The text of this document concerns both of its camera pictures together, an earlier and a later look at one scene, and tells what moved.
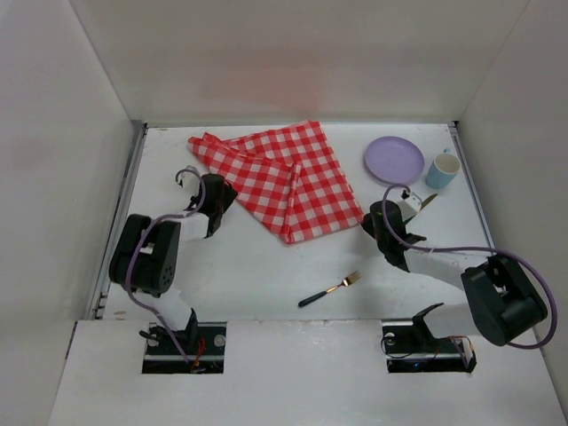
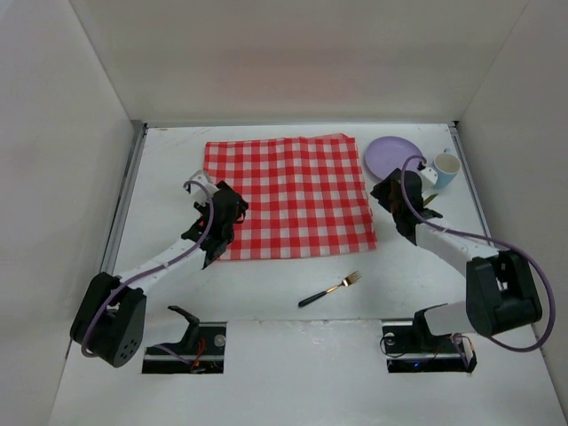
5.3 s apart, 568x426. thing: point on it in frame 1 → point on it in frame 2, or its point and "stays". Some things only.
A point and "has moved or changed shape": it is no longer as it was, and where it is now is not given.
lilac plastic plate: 390,160 stays
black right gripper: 373,226 → 390,195
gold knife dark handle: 427,201 stays
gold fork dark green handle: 346,281 stays
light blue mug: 443,169 stays
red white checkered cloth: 289,175 has moved or changed shape
